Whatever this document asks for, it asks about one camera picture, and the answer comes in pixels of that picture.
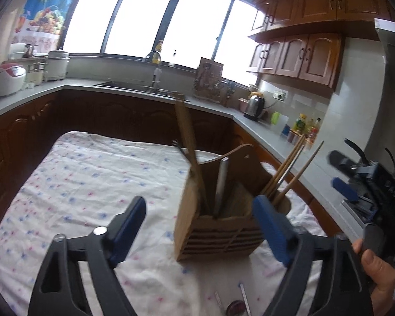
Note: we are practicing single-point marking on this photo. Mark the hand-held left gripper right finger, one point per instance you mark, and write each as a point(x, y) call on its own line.
point(273, 230)

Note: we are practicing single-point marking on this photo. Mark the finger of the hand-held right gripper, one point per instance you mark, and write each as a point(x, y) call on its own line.
point(340, 161)
point(345, 189)

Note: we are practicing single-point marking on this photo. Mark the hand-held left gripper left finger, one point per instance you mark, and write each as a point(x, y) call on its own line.
point(128, 227)

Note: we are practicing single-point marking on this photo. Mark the wooden chopstick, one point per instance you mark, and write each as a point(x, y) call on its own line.
point(280, 164)
point(299, 171)
point(290, 159)

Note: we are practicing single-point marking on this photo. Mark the wooden utensil holder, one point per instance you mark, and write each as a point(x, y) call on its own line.
point(217, 237)

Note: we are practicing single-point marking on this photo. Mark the metal chopstick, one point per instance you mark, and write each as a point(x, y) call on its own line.
point(220, 301)
point(221, 187)
point(244, 298)

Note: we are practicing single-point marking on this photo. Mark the person's right hand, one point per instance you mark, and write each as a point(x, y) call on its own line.
point(380, 279)

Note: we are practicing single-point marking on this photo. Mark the grey stove top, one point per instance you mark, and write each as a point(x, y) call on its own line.
point(355, 210)

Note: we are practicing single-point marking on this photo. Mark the red cap sauce bottle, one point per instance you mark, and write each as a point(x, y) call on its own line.
point(315, 131)

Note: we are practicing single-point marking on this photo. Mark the row of spice jars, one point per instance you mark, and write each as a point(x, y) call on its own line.
point(296, 136)

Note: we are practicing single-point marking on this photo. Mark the green label condiment bottle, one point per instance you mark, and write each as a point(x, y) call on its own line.
point(300, 123)

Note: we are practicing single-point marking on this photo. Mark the white floral tablecloth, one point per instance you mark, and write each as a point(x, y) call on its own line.
point(85, 187)

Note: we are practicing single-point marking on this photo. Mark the white plastic container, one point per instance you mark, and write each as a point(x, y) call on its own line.
point(283, 125)

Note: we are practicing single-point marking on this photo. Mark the green plastic cup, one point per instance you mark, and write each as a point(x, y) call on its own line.
point(275, 118)

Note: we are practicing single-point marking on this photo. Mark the steel electric kettle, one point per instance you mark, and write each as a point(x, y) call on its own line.
point(254, 107)

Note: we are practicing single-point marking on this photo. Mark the wooden spatula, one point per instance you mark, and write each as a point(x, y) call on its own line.
point(191, 144)

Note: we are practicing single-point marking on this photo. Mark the pink plastic container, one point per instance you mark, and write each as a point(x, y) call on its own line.
point(244, 105)

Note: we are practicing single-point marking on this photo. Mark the wooden base cabinets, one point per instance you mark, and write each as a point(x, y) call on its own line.
point(102, 115)

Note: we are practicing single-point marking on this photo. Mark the steel range hood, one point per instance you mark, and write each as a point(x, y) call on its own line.
point(393, 49)

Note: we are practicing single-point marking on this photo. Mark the steel kitchen sink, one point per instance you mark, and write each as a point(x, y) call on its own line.
point(128, 87)

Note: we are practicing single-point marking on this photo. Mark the steel sink faucet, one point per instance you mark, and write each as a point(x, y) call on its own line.
point(155, 69)

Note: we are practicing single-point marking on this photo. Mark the large white cooker pot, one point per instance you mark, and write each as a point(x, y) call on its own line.
point(57, 65)

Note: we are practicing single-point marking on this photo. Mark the yellow dish soap bottle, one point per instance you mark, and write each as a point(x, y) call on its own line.
point(158, 52)

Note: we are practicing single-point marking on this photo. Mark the clear plastic appliance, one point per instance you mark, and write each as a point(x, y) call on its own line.
point(36, 74)

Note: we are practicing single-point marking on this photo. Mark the white rice cooker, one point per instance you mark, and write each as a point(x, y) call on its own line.
point(6, 80)

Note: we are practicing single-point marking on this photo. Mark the kitchen window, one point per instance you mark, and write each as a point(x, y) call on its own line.
point(144, 19)

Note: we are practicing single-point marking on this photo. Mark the white wall outlet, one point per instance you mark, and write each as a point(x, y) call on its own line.
point(280, 95)

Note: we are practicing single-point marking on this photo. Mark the wooden wall cabinets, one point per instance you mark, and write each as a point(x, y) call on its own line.
point(309, 39)

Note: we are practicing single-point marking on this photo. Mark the fruit wall poster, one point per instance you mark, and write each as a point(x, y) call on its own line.
point(49, 6)

